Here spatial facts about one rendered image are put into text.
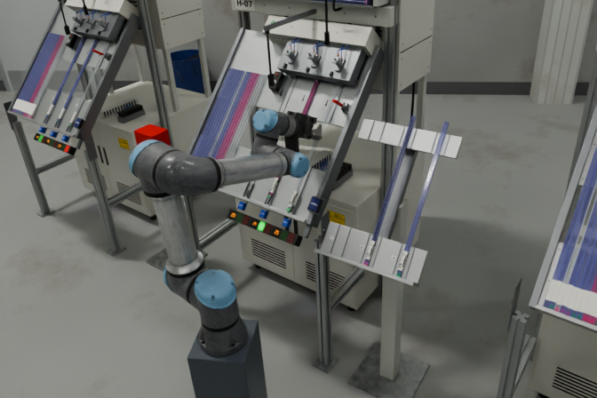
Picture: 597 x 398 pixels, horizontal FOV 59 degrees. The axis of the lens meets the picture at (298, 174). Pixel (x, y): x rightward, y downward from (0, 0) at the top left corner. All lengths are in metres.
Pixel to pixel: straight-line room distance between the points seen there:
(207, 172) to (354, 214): 0.95
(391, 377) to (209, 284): 0.99
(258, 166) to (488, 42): 3.75
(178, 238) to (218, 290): 0.19
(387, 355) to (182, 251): 1.00
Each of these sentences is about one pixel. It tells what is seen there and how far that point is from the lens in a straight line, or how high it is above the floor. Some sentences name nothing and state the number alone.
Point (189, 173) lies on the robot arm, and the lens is 1.37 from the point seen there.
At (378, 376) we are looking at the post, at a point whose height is 0.01.
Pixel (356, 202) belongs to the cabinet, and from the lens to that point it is 2.21.
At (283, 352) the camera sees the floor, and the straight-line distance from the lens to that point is 2.44.
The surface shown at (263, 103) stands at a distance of 2.20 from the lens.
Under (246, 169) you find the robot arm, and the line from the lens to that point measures 1.48.
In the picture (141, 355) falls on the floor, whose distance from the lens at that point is 2.57.
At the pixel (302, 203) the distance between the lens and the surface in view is 1.95.
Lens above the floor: 1.79
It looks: 29 degrees down
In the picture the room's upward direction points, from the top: 4 degrees counter-clockwise
